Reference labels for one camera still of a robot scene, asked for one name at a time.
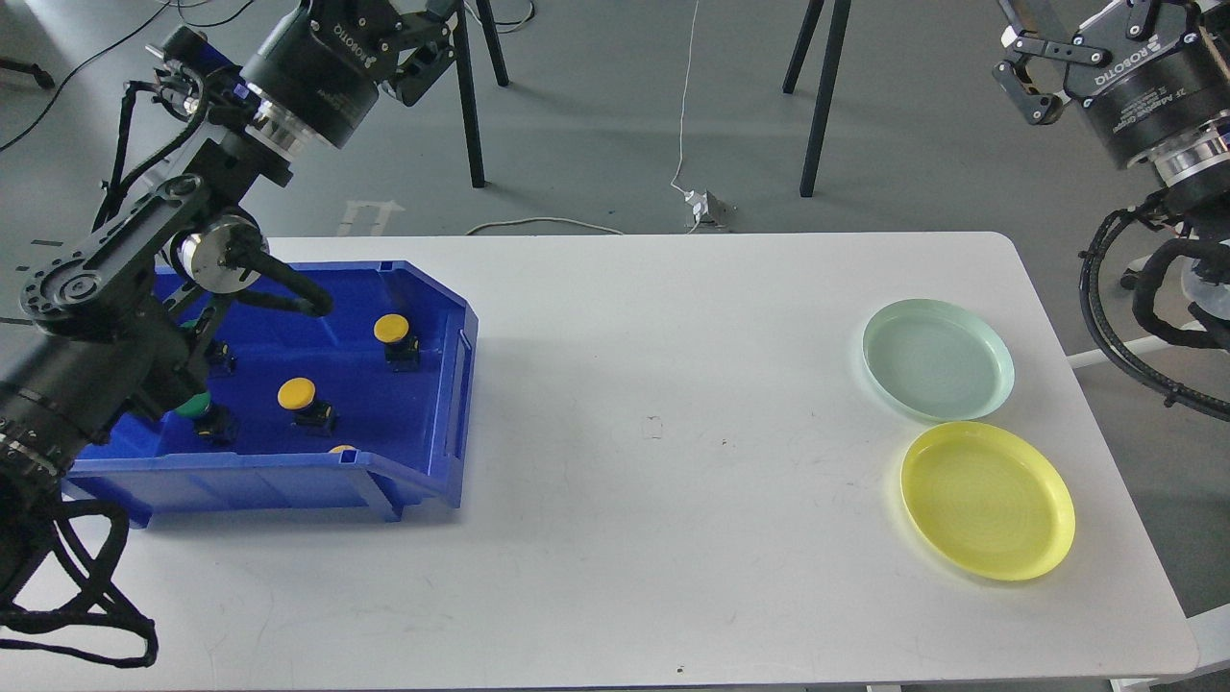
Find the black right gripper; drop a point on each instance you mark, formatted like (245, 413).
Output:
(1153, 91)

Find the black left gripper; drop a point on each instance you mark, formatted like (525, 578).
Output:
(322, 62)

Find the green push button back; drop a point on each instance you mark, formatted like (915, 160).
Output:
(208, 355)

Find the green push button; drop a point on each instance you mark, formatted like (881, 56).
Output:
(212, 422)
(208, 355)

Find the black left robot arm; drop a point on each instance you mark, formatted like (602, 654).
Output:
(125, 322)

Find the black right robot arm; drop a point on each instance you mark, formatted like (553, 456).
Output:
(1179, 291)

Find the yellow push button back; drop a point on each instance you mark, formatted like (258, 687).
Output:
(400, 344)

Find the light green plate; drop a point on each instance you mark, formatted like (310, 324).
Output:
(936, 361)

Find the green push button front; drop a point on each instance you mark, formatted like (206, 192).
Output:
(212, 422)

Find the yellow plate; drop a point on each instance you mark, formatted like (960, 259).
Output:
(987, 501)

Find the black left stand legs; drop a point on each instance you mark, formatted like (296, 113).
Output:
(466, 81)

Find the black stand legs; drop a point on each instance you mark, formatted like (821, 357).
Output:
(835, 39)
(466, 81)

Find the black right stand legs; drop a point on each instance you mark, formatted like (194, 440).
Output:
(835, 39)

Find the white power plug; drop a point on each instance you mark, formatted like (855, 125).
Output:
(707, 211)

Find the blue plastic bin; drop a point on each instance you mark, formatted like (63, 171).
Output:
(409, 427)

